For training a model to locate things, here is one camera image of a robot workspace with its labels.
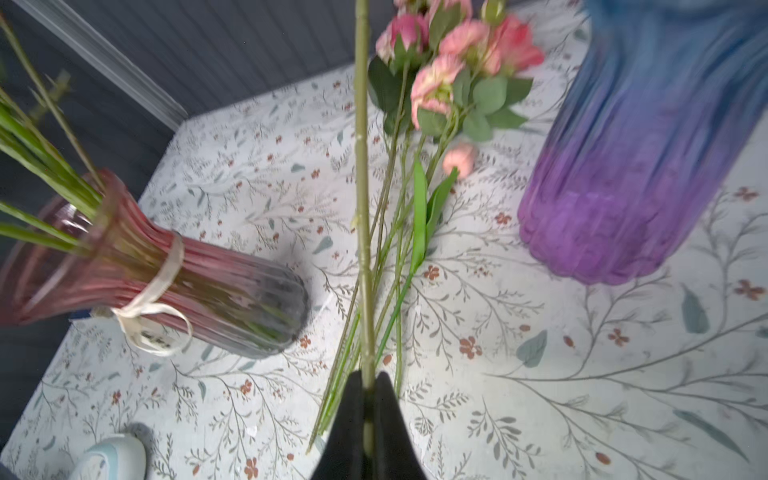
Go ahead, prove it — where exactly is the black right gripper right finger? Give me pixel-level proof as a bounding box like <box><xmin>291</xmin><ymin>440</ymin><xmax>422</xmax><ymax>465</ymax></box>
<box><xmin>373</xmin><ymin>372</ymin><xmax>427</xmax><ymax>480</ymax></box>

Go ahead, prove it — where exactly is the pale pink rose stem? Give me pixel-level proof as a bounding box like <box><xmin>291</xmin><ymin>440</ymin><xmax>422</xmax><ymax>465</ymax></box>
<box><xmin>354</xmin><ymin>0</ymin><xmax>375</xmax><ymax>458</ymax></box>

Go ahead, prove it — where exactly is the artificial flower bunch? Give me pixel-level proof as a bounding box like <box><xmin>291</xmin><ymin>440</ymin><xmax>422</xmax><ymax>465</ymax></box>
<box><xmin>311</xmin><ymin>1</ymin><xmax>545</xmax><ymax>439</ymax></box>

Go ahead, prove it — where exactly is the coral pink rose stem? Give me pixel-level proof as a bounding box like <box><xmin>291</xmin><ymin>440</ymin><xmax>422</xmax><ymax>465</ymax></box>
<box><xmin>1</xmin><ymin>19</ymin><xmax>106</xmax><ymax>252</ymax></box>

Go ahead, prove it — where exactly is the floral table cloth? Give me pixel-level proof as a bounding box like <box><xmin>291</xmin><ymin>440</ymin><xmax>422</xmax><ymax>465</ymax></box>
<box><xmin>1</xmin><ymin>1</ymin><xmax>767</xmax><ymax>479</ymax></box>

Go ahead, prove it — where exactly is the pale green alarm clock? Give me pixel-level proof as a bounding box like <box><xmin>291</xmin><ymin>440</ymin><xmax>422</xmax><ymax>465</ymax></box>
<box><xmin>68</xmin><ymin>434</ymin><xmax>147</xmax><ymax>480</ymax></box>

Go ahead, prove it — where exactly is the blue purple glass vase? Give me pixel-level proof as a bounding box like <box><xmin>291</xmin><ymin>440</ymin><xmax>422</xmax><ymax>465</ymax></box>
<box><xmin>518</xmin><ymin>1</ymin><xmax>767</xmax><ymax>285</ymax></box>

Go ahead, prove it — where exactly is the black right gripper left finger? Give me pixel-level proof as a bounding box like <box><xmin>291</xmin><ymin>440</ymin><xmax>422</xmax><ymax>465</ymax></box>
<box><xmin>311</xmin><ymin>371</ymin><xmax>363</xmax><ymax>480</ymax></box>

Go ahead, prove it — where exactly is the red glass vase with ribbon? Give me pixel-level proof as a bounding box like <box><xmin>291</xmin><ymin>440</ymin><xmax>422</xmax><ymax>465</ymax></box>
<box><xmin>1</xmin><ymin>171</ymin><xmax>310</xmax><ymax>359</ymax></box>

